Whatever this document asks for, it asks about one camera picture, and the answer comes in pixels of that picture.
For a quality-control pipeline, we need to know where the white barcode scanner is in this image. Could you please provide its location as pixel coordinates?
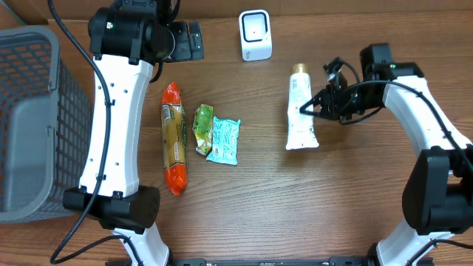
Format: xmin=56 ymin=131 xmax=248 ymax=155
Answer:
xmin=239 ymin=9 xmax=273 ymax=61

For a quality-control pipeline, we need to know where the teal snack packet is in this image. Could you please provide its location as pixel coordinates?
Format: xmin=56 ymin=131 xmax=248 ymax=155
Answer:
xmin=206 ymin=116 xmax=241 ymax=166

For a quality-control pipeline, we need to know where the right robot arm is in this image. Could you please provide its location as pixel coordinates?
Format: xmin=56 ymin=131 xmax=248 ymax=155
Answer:
xmin=296 ymin=44 xmax=472 ymax=265

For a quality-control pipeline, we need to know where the green snack packet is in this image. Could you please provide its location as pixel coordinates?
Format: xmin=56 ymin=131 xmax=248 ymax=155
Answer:
xmin=192 ymin=104 xmax=214 ymax=156

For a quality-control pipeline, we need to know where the white gold-capped cream tube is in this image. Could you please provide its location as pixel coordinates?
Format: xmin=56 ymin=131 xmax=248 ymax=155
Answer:
xmin=285 ymin=63 xmax=319 ymax=150

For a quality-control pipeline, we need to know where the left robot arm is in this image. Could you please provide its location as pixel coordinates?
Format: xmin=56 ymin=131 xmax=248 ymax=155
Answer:
xmin=63 ymin=0 xmax=203 ymax=265

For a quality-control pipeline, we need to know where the grey plastic shopping basket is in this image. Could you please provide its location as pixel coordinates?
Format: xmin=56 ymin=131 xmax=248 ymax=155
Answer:
xmin=1 ymin=26 xmax=92 ymax=223

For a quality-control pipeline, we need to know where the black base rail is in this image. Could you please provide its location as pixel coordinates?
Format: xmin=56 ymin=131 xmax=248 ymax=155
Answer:
xmin=105 ymin=256 xmax=435 ymax=266

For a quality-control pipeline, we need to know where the orange pasta package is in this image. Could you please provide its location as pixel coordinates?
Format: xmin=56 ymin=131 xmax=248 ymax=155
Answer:
xmin=161 ymin=82 xmax=187 ymax=196

